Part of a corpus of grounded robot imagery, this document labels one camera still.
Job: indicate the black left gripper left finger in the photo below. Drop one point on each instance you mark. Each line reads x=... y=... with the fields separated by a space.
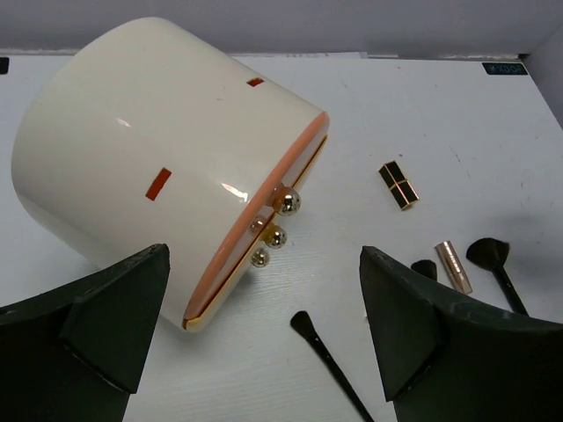
x=77 y=352

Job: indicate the rose gold lipstick tube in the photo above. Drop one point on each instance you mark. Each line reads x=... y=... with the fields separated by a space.
x=453 y=267

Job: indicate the blue table logo sticker left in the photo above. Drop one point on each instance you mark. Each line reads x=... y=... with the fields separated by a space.
x=4 y=65

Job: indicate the black fan makeup brush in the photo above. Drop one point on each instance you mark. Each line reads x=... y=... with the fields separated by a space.
x=491 y=254

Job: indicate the cream round drawer organizer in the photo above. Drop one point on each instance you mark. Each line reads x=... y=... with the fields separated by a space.
x=149 y=135

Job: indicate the blue table logo sticker right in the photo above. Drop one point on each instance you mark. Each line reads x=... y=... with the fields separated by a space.
x=505 y=69

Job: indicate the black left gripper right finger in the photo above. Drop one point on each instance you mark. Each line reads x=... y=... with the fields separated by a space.
x=444 y=356

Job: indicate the blue table logo sticker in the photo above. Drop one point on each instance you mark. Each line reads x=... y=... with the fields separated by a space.
x=505 y=69
x=4 y=65

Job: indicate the thin black makeup brush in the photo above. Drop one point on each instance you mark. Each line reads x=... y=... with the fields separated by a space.
x=302 y=324

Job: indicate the black gold square lipstick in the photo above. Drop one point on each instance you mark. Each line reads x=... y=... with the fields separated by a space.
x=398 y=185

